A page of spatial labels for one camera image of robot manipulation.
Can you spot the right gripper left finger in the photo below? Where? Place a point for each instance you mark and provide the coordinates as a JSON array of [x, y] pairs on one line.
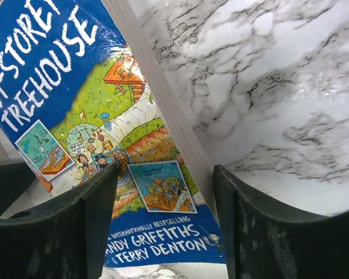
[[64, 237]]

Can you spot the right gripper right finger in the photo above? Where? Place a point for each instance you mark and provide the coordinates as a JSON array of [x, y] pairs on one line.
[[266, 238]]

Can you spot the blue treehouse book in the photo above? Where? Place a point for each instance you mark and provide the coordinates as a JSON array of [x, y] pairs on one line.
[[74, 102]]

